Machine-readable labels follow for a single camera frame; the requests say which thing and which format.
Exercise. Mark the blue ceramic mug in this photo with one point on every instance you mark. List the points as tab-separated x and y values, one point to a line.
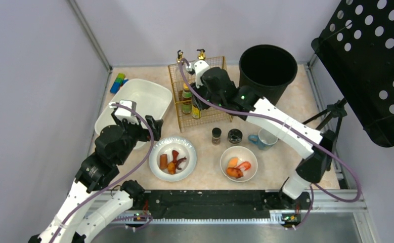
263	139

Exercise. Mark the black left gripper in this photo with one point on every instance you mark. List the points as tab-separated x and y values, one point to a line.
143	128

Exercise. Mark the black tripod stand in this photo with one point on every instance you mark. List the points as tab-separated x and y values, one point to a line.
332	111

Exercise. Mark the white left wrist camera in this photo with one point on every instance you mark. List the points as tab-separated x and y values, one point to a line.
123	114

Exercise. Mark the toy shrimp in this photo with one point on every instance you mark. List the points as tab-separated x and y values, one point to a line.
244	166

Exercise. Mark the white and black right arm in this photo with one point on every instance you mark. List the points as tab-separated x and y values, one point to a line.
255	109

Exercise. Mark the clear gold-top oil bottle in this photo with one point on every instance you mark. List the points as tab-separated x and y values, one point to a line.
201	54

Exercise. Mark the white plastic basin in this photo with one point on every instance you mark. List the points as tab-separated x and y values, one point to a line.
151	99

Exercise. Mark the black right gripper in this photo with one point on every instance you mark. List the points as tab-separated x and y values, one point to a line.
201	89

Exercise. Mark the small yellow label bottle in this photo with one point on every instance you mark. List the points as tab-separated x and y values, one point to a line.
195	112

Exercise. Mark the black perforated panel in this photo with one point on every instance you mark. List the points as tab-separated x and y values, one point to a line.
357	49

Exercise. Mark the brown fried toy food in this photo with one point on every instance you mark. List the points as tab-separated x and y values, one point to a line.
234	172

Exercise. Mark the black lid round jar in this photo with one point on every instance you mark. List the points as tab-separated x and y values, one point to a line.
235	136

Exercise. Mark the blue green toy blocks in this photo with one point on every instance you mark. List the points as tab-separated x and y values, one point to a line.
120	80

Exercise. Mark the red sausage piece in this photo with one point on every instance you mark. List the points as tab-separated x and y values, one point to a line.
175	155

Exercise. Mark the gold wire rack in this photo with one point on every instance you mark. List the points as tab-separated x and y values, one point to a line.
185	121

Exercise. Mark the orange toy food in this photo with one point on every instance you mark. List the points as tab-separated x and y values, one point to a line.
233	162

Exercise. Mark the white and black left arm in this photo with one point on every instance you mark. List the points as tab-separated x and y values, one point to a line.
113	146

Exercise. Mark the orange fried food piece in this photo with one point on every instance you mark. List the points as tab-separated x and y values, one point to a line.
171	168

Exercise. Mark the white bowl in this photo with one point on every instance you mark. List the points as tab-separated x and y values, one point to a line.
244	154

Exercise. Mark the orange sausage piece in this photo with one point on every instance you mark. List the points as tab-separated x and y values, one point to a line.
163	162

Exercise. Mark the dark octopus sausage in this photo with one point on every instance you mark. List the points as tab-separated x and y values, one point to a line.
179	162

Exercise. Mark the white paper plate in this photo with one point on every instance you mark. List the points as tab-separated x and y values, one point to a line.
166	146

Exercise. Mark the black trash bin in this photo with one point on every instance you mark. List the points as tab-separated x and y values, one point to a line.
268	69

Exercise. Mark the yellow cap sauce bottle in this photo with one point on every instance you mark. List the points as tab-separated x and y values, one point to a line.
186	100

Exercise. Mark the small dark spice jar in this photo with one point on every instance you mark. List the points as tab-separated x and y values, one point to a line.
216	135

